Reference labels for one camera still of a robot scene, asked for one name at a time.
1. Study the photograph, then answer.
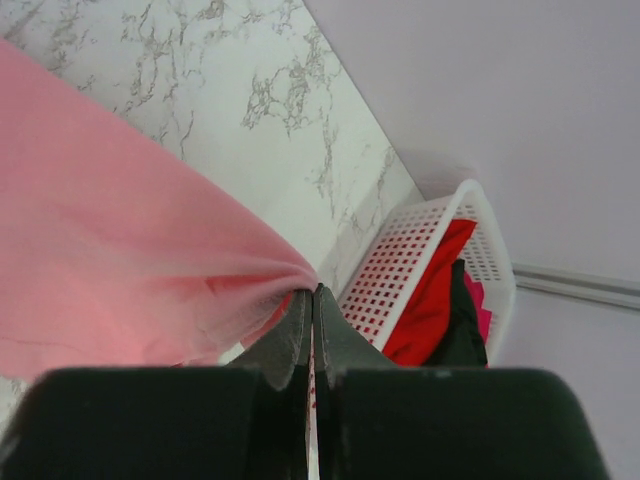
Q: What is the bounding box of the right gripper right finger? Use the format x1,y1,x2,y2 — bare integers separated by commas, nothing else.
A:
312,284,396,479

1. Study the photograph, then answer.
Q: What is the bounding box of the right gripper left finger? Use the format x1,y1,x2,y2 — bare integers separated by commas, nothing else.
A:
230,290,312,479

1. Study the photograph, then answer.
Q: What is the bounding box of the pink t shirt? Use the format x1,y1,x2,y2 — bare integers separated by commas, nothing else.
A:
1,42,318,380

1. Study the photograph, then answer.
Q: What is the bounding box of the white plastic laundry basket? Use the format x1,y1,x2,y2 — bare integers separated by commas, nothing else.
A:
219,179,517,480

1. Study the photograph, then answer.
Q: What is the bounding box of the red t shirt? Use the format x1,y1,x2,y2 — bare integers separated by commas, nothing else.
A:
383,219,477,367

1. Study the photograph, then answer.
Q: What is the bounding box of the black t shirt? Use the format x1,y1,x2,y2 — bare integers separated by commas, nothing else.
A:
423,259,488,368

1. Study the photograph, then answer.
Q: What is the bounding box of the magenta t shirt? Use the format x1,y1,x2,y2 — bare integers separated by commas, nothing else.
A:
464,273,492,344

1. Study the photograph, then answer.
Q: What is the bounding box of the right corner aluminium post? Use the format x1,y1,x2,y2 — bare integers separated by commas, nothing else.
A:
513,263,639,312

